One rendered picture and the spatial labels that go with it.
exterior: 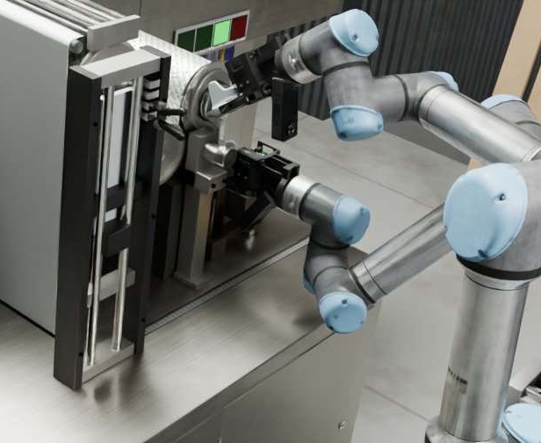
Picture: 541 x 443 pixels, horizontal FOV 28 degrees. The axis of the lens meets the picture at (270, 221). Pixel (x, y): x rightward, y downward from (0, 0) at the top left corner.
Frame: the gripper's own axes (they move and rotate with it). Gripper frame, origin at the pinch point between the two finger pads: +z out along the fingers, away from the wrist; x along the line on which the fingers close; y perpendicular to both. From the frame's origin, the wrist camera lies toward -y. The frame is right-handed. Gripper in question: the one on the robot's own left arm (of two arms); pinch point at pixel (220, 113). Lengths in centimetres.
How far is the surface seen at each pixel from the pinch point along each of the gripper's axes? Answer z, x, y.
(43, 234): 16.0, 33.4, -7.1
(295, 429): 23, -8, -62
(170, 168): 10.3, 6.7, -5.3
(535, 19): 59, -237, -5
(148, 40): 10.4, -1.1, 17.6
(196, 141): 4.3, 4.1, -2.8
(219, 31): 31, -43, 19
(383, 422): 79, -94, -96
